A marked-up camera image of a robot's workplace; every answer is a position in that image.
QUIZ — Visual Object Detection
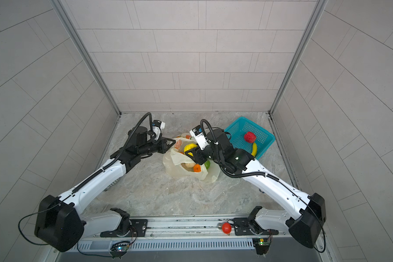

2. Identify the right circuit board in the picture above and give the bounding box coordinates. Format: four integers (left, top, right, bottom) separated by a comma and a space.
252, 238, 271, 255

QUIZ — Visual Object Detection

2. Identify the striped ceramic cup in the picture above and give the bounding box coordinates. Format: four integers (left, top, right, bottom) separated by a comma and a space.
104, 178, 121, 192

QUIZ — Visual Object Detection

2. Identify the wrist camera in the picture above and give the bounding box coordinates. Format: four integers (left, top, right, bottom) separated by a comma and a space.
190, 125, 209, 150
152, 120, 165, 141

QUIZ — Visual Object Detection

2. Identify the left circuit board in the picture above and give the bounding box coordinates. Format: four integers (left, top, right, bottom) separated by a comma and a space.
110, 241, 131, 256

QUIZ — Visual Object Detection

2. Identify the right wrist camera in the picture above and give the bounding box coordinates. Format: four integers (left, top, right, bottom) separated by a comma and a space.
190, 125, 209, 150

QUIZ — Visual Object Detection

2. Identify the green guava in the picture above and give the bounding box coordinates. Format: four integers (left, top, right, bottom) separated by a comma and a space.
204, 160, 211, 170

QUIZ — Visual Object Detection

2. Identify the red round fruit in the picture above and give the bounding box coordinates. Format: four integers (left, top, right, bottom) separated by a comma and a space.
243, 132, 257, 144

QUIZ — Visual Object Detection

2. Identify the teal plastic basket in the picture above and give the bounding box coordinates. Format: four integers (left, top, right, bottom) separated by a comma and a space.
225, 117, 275, 159

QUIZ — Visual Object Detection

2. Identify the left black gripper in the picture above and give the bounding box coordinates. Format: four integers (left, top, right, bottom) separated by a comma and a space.
137, 137, 177, 158

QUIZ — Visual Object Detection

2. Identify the aluminium mounting rail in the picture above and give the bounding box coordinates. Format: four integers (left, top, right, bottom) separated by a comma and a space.
78, 214, 325, 240

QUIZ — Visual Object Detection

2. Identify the red emergency stop button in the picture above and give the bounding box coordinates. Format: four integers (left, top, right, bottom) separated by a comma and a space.
217, 222, 232, 235

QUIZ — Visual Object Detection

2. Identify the cream plastic bag orange print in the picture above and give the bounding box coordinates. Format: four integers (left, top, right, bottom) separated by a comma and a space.
163, 133, 220, 183

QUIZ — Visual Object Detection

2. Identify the yellow banana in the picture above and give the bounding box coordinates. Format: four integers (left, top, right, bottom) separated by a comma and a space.
251, 143, 258, 157

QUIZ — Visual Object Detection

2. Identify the orange tangerine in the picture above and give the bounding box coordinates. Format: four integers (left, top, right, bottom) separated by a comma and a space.
193, 164, 202, 172

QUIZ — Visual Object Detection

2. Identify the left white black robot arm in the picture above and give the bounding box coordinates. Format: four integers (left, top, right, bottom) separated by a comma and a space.
34, 120, 175, 252

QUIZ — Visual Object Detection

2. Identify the black corrugated cable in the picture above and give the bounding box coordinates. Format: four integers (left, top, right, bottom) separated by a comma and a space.
71, 112, 155, 194

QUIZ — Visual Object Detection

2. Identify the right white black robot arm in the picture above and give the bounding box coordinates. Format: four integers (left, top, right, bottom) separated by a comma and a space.
185, 126, 326, 248

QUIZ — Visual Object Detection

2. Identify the circuit board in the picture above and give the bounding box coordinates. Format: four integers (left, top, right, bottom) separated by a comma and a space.
110, 241, 131, 256
252, 238, 271, 255

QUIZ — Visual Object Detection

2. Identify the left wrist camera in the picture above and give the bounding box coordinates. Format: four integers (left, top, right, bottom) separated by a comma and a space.
152, 120, 165, 141

